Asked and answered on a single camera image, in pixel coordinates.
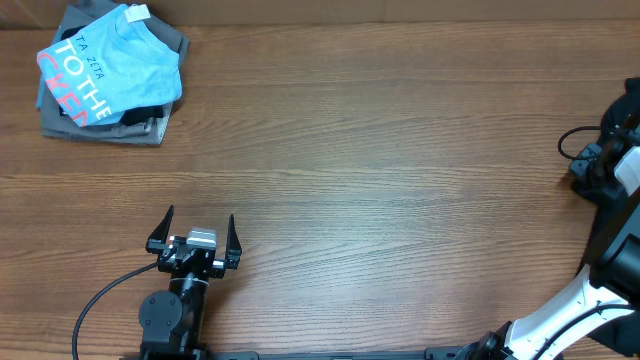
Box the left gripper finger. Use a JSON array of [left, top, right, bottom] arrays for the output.
[[226, 214, 242, 256], [148, 205, 174, 243]]

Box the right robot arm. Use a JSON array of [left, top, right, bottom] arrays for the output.
[[456, 125, 639, 359]]

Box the black t-shirt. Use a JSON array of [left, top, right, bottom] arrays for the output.
[[570, 77, 640, 357]]

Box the folded grey t-shirt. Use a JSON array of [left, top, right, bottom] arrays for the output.
[[36, 0, 174, 146]]

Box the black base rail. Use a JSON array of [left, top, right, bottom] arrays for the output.
[[125, 344, 474, 360]]

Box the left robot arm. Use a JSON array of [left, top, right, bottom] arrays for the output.
[[138, 207, 242, 359]]

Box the folded light blue t-shirt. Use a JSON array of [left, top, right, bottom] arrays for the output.
[[37, 4, 182, 127]]

